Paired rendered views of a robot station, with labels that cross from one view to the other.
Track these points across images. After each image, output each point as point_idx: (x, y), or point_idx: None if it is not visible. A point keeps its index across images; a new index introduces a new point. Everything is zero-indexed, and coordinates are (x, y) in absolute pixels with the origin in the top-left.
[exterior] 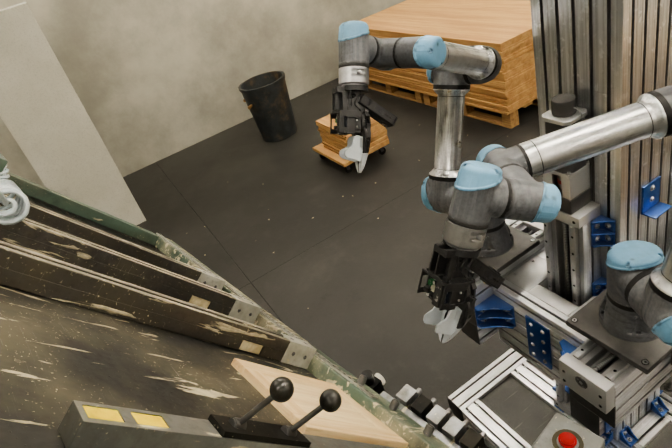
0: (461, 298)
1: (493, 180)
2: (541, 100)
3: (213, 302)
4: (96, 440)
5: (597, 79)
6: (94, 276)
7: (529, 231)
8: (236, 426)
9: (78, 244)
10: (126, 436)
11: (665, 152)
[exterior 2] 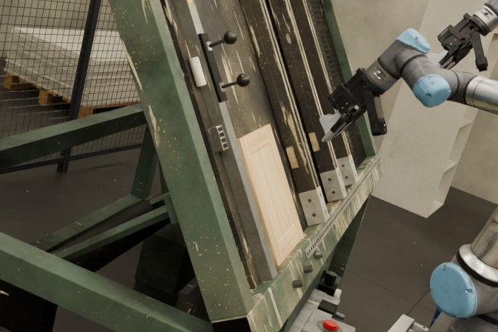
0: (344, 109)
1: (409, 40)
2: None
3: (321, 152)
4: None
5: None
6: (264, 15)
7: None
8: (206, 43)
9: (292, 30)
10: None
11: None
